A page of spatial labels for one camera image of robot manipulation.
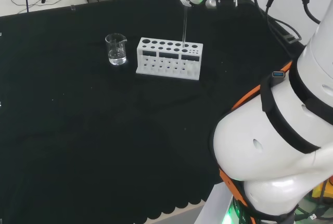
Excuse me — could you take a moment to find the clear glass rod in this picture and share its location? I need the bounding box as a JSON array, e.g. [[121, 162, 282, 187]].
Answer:
[[181, 5, 189, 48]]

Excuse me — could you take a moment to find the white test tube rack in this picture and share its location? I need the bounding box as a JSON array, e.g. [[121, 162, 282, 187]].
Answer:
[[135, 37, 203, 81]]

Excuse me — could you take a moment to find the clear glass beaker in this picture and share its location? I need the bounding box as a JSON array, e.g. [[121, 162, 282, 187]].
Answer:
[[105, 33, 127, 66]]

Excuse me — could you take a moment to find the black bench cloth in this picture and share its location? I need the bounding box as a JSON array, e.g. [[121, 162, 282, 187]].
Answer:
[[0, 0, 308, 224]]

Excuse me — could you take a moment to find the yellow stop button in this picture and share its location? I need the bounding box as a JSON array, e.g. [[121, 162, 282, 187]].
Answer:
[[311, 176, 333, 204]]

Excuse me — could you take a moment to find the orange cable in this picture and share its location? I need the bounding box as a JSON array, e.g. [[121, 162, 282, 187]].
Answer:
[[217, 61, 294, 207]]

